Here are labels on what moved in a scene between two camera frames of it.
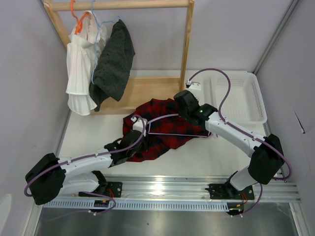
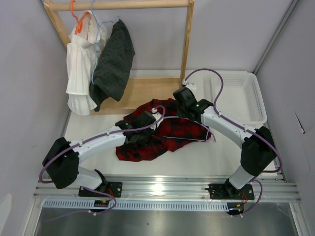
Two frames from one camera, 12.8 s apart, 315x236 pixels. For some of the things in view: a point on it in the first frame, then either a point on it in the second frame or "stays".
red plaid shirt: [153, 143] stays
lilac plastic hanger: [149, 122] -> [207, 131]
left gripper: [144, 147] -> [143, 141]
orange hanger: [79, 25] stays
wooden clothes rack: [137, 90] stays
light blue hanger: [99, 26] stays
